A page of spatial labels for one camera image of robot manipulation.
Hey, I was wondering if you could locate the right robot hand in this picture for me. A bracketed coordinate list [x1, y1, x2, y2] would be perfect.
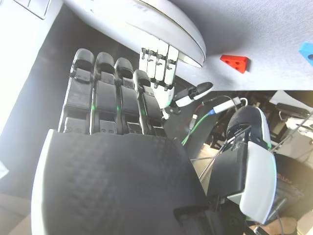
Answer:
[30, 47, 277, 235]

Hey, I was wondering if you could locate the red triangle block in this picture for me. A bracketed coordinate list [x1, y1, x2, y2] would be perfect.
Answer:
[219, 54, 250, 74]

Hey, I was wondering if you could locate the white backdrop sheet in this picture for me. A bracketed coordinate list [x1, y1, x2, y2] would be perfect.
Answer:
[0, 0, 64, 177]

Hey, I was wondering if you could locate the blue triangle block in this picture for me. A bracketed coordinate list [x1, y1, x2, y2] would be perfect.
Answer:
[298, 42, 313, 67]

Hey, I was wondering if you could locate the green cable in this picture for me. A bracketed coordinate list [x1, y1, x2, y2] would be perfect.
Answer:
[180, 110, 214, 145]

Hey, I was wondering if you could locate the white cable adapter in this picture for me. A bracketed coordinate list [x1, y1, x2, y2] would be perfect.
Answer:
[212, 96, 242, 115]

